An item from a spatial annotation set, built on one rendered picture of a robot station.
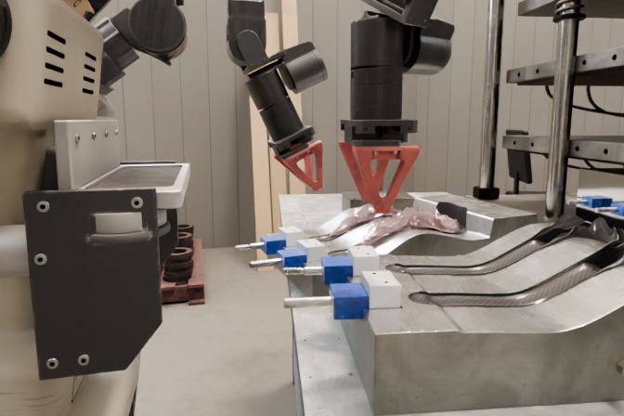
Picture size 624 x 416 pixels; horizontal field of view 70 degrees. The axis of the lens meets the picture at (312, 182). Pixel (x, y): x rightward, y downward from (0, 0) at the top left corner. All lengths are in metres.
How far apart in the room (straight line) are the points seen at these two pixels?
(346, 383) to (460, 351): 0.14
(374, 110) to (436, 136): 3.91
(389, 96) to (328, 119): 3.50
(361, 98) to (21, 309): 0.39
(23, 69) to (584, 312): 0.58
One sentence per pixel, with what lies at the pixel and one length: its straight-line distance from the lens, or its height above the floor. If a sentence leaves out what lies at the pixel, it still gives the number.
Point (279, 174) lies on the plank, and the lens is 3.44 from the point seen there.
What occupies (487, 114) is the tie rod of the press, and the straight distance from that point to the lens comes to 1.90.
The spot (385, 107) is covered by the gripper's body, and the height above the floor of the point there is 1.11.
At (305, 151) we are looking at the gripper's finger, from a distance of 0.70.
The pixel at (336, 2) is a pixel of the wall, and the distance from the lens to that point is 4.12.
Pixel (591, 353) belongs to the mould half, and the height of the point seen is 0.86.
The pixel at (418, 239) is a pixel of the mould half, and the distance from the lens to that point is 0.84.
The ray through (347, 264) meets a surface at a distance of 0.63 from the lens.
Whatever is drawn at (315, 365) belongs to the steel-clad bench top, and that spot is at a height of 0.80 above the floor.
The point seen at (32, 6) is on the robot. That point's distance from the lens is 0.43.
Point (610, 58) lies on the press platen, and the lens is 1.48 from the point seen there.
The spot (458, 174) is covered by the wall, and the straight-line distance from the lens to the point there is 4.53.
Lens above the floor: 1.10
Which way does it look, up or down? 8 degrees down
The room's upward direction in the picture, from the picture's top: straight up
